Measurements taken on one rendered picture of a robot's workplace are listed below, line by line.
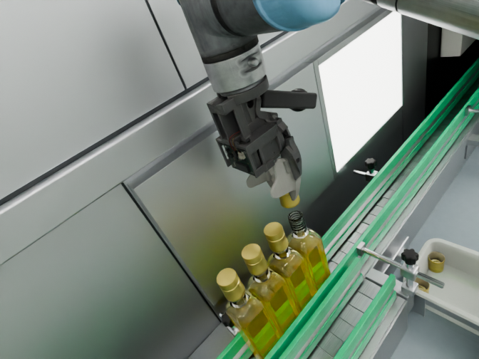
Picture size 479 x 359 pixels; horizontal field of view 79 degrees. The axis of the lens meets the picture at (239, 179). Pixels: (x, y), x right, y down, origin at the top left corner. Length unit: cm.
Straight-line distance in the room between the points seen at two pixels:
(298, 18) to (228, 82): 13
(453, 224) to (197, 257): 77
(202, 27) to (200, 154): 23
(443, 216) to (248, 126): 81
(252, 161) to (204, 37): 16
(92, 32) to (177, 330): 58
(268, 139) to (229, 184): 20
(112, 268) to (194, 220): 16
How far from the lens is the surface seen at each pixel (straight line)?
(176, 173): 51
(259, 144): 40
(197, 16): 36
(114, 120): 48
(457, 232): 106
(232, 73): 37
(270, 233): 52
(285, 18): 28
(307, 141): 73
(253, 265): 50
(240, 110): 39
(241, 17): 31
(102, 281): 57
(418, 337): 86
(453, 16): 35
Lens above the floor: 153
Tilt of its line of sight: 34 degrees down
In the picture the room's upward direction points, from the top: 23 degrees counter-clockwise
